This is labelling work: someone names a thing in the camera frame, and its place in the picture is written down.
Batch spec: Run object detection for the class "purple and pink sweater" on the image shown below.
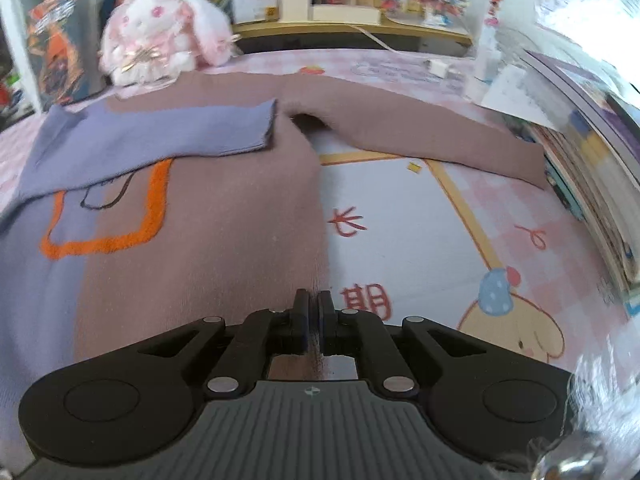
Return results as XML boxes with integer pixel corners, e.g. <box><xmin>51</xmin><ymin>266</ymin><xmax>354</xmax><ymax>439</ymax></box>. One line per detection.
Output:
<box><xmin>1</xmin><ymin>73</ymin><xmax>544</xmax><ymax>470</ymax></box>

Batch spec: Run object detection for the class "pink checkered desk mat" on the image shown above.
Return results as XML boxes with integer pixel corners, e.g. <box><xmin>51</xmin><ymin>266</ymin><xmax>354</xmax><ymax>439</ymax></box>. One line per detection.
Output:
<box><xmin>0</xmin><ymin>46</ymin><xmax>640</xmax><ymax>461</ymax></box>

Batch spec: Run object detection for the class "white charger plug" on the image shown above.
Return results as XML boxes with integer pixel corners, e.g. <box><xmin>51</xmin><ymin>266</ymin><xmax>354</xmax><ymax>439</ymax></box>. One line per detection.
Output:
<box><xmin>426</xmin><ymin>58</ymin><xmax>451</xmax><ymax>79</ymax></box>

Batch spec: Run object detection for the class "white paper note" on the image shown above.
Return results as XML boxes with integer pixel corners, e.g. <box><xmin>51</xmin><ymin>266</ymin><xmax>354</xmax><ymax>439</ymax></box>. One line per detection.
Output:
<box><xmin>480</xmin><ymin>64</ymin><xmax>554</xmax><ymax>129</ymax></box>

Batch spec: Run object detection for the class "stack of books right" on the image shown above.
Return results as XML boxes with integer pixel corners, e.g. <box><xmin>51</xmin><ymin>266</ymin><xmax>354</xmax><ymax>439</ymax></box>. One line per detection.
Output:
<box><xmin>520</xmin><ymin>50</ymin><xmax>639</xmax><ymax>316</ymax></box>

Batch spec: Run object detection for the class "flat beige box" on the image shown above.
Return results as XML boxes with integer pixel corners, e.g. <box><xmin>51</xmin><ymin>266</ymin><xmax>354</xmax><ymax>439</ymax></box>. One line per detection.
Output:
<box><xmin>310</xmin><ymin>4</ymin><xmax>381</xmax><ymax>25</ymax></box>

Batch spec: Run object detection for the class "pink white bunny plush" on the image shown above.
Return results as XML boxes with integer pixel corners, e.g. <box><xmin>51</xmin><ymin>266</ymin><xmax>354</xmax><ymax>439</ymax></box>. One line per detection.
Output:
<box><xmin>99</xmin><ymin>0</ymin><xmax>238</xmax><ymax>87</ymax></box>

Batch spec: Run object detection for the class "small white box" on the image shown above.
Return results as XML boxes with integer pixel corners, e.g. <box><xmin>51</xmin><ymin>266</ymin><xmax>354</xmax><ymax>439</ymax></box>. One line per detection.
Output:
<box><xmin>231</xmin><ymin>0</ymin><xmax>279</xmax><ymax>24</ymax></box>

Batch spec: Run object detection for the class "beige wooden pen holder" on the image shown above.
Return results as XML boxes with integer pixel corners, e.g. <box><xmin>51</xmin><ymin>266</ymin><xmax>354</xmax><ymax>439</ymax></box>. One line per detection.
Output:
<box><xmin>279</xmin><ymin>0</ymin><xmax>311</xmax><ymax>23</ymax></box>

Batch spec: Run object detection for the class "Harry Potter book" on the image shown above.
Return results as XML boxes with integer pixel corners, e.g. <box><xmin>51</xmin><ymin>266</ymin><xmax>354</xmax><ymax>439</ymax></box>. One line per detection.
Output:
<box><xmin>26</xmin><ymin>0</ymin><xmax>105</xmax><ymax>110</ymax></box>

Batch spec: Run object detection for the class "white charger cable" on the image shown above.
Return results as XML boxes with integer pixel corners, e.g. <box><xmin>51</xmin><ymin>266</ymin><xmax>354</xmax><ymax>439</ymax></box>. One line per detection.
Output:
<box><xmin>349</xmin><ymin>23</ymin><xmax>432</xmax><ymax>64</ymax></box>

